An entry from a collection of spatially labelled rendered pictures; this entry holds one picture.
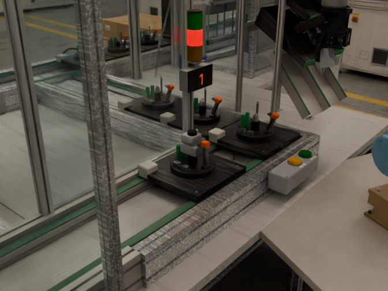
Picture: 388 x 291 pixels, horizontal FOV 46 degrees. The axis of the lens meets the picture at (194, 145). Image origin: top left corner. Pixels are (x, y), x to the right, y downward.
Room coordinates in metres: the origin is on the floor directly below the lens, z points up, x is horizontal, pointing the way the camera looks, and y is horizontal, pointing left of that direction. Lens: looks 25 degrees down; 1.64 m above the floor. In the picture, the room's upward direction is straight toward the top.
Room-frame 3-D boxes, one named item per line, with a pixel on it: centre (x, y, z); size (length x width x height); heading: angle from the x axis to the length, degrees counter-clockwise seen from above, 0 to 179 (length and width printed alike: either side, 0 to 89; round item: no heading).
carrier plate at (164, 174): (1.25, 0.00, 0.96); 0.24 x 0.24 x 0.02; 50
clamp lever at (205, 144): (1.22, -0.03, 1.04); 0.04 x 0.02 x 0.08; 50
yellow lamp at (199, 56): (1.44, 0.00, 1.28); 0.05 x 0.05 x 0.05
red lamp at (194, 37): (1.44, 0.00, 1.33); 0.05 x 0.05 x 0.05
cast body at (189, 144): (1.26, 0.01, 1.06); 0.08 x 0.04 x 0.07; 50
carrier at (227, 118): (1.67, -0.03, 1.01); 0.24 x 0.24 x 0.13; 50
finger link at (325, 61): (1.39, -0.41, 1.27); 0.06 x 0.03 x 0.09; 50
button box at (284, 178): (1.31, -0.32, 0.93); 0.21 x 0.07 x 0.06; 140
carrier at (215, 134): (1.51, -0.22, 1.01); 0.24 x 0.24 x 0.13; 50
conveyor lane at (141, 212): (1.30, 0.00, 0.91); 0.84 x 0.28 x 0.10; 140
